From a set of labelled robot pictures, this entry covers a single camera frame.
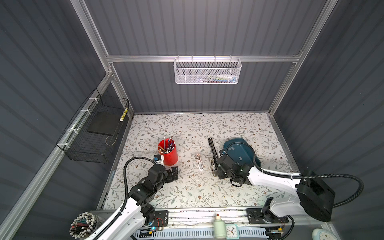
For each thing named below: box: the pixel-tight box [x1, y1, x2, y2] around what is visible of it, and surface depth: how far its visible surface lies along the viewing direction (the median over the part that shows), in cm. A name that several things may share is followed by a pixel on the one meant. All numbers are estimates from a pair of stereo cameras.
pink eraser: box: [196, 153, 204, 171], surface depth 93 cm
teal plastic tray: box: [223, 137, 262, 168], surface depth 100 cm
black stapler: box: [208, 137, 219, 162], surface depth 101 cm
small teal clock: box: [225, 223, 240, 240], surface depth 70 cm
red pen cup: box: [158, 138, 178, 166], surface depth 88 cm
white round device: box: [312, 228, 339, 240], surface depth 68 cm
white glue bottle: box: [213, 213, 227, 240], surface depth 67 cm
